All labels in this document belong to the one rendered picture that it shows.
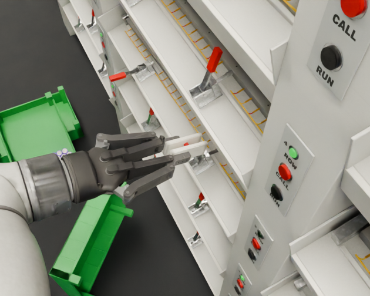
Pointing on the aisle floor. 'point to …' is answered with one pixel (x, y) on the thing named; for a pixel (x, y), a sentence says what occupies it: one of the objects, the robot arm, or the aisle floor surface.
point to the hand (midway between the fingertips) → (185, 148)
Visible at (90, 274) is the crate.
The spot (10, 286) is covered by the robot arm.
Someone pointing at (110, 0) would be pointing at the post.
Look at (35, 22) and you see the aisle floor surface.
